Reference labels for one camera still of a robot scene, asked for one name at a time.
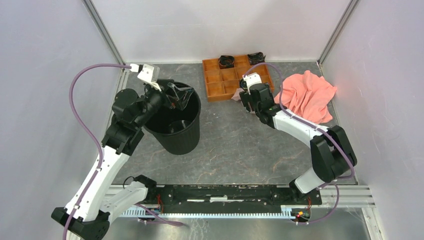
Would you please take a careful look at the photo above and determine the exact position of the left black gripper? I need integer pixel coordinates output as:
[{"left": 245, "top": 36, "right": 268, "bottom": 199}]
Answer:
[{"left": 134, "top": 78, "right": 194, "bottom": 128}]

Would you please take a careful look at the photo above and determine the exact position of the pink translucent trash bag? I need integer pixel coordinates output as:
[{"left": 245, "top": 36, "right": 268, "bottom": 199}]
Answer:
[{"left": 231, "top": 88, "right": 245, "bottom": 101}]

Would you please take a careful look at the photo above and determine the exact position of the black plastic trash bin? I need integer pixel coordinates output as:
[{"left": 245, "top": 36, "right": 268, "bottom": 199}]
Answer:
[{"left": 144, "top": 89, "right": 201, "bottom": 155}]

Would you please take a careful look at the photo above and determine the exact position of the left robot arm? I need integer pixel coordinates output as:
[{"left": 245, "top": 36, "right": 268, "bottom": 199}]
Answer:
[{"left": 51, "top": 79, "right": 201, "bottom": 240}]

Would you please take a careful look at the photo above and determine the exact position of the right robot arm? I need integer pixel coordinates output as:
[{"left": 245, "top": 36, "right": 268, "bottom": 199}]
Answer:
[{"left": 239, "top": 80, "right": 358, "bottom": 204}]

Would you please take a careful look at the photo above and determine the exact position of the black bag roll right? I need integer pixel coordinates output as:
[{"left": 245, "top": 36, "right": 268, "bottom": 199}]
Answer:
[{"left": 247, "top": 52, "right": 266, "bottom": 66}]

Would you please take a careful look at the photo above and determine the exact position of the black bag roll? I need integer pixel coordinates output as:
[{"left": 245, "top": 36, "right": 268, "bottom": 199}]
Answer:
[
  {"left": 218, "top": 55, "right": 235, "bottom": 69},
  {"left": 247, "top": 52, "right": 266, "bottom": 66}
]

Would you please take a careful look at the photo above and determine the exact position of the orange compartment tray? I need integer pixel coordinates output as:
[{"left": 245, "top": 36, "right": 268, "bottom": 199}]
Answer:
[{"left": 202, "top": 54, "right": 275, "bottom": 103}]

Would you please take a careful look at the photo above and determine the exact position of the salmon pink cloth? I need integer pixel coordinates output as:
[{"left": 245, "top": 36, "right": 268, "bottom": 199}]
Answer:
[{"left": 274, "top": 70, "right": 337, "bottom": 124}]

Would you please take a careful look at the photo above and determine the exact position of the black bag roll left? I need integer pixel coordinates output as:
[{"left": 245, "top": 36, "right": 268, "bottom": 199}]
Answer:
[{"left": 218, "top": 55, "right": 235, "bottom": 69}]

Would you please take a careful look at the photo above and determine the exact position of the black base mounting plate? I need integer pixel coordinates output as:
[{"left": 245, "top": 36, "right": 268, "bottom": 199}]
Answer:
[{"left": 142, "top": 184, "right": 323, "bottom": 214}]

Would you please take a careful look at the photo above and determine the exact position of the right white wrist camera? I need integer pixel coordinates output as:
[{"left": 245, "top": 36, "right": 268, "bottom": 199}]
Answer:
[{"left": 242, "top": 72, "right": 262, "bottom": 91}]

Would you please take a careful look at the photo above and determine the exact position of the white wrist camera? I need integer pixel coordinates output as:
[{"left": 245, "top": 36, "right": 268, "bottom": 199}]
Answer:
[
  {"left": 242, "top": 72, "right": 262, "bottom": 91},
  {"left": 129, "top": 63, "right": 162, "bottom": 92}
]

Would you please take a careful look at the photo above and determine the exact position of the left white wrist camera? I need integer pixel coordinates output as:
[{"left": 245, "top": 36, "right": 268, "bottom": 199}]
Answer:
[{"left": 129, "top": 63, "right": 162, "bottom": 92}]

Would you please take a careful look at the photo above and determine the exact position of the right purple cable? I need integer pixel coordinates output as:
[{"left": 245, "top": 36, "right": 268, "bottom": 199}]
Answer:
[{"left": 243, "top": 62, "right": 356, "bottom": 224}]

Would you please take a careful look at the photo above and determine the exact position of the white slotted cable duct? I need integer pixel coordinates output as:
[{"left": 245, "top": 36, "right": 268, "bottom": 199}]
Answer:
[{"left": 119, "top": 206, "right": 295, "bottom": 220}]

